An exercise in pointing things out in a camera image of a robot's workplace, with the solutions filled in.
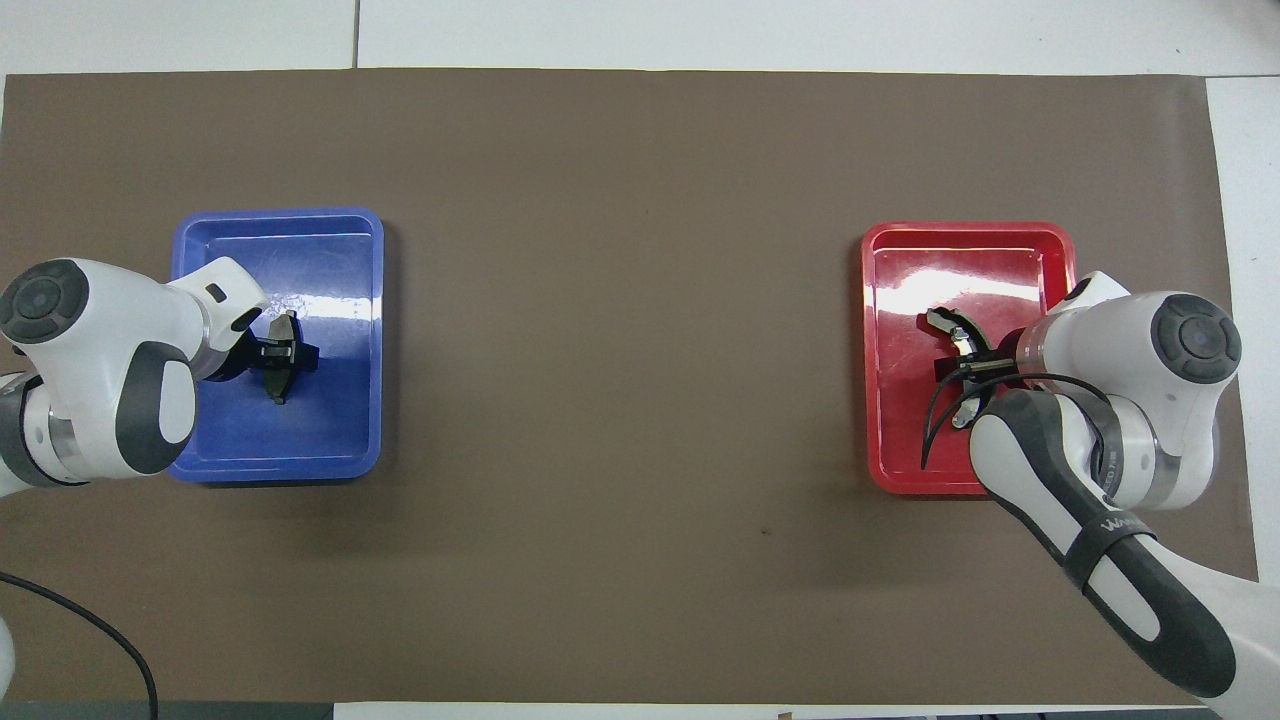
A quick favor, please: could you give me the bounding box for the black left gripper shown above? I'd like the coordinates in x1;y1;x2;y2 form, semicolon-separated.
203;319;322;385

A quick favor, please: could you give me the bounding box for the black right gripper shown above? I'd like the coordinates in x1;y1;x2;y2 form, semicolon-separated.
934;343;1029;389

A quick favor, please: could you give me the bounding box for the dark brake pad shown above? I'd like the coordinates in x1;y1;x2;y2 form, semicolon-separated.
262;309;302;406

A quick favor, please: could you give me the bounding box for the red plastic tray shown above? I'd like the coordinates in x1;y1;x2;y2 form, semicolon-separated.
860;221;1081;497

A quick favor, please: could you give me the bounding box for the blue plastic tray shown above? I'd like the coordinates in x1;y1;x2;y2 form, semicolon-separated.
167;207;386;485

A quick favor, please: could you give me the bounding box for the brown table mat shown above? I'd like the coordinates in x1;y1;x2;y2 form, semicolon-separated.
0;68;1261;707

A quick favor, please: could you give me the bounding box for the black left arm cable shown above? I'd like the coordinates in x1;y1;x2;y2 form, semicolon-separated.
0;571;160;720

